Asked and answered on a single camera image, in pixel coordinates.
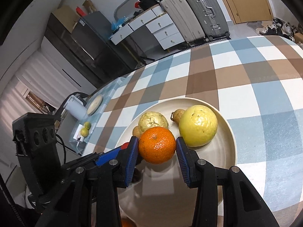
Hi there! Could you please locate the red tomato round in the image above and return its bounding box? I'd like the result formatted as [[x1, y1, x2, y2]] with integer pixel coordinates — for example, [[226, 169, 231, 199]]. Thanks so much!
[[121, 142, 129, 150]]

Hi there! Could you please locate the orange mandarin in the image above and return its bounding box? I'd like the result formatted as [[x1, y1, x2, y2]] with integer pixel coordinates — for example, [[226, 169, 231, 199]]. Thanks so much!
[[121, 218, 137, 227], [139, 127, 176, 165]]

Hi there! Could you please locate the bumpy yellow-green citrus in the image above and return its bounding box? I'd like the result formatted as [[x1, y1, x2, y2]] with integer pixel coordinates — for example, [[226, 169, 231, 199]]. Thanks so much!
[[138, 111, 169, 133]]

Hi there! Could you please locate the brown kiwi left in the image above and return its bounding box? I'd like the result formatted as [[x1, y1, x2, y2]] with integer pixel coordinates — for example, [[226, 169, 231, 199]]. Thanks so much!
[[133, 126, 141, 139]]

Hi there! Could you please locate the brown kiwi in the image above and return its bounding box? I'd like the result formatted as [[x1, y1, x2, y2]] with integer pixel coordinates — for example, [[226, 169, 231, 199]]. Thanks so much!
[[133, 126, 141, 139], [170, 109, 185, 125]]

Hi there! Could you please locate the green lemon on side table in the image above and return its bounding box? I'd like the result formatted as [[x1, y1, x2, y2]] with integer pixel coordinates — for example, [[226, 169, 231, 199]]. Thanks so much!
[[80, 127, 89, 137]]

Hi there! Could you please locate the white power bank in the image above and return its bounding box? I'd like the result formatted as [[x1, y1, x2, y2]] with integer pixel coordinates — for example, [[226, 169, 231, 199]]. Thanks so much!
[[73, 124, 84, 141]]

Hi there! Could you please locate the small cream plate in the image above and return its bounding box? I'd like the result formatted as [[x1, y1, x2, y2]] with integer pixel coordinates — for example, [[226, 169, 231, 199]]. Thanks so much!
[[87, 94, 103, 116]]

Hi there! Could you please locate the teal checkered side tablecloth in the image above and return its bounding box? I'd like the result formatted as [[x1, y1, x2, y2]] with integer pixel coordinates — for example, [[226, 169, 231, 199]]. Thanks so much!
[[69, 77, 125, 155]]

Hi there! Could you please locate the brown kiwi right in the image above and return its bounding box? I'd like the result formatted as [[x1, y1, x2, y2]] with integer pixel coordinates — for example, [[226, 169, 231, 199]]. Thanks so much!
[[170, 109, 185, 125]]

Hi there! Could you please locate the black refrigerator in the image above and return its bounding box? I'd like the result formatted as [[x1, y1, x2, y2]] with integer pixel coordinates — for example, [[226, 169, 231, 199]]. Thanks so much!
[[45, 12, 138, 88]]

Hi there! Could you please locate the brown blue checkered tablecloth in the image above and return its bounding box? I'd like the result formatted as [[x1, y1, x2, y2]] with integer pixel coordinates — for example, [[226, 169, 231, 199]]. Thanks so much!
[[84, 36, 302, 226]]

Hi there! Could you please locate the white drawer desk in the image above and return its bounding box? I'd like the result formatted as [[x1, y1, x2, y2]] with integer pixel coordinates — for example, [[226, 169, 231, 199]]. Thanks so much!
[[110, 5, 185, 50]]

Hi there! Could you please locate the beige suitcase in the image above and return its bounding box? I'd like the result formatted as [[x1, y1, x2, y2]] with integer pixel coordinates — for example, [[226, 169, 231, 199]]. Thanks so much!
[[160, 0, 205, 43]]

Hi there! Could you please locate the silver suitcase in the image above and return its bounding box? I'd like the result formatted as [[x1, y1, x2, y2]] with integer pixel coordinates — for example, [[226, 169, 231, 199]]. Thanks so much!
[[186, 0, 230, 41]]

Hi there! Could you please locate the wooden door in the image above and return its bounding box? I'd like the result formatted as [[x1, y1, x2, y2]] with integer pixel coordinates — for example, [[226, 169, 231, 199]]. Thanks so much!
[[222, 0, 273, 24]]

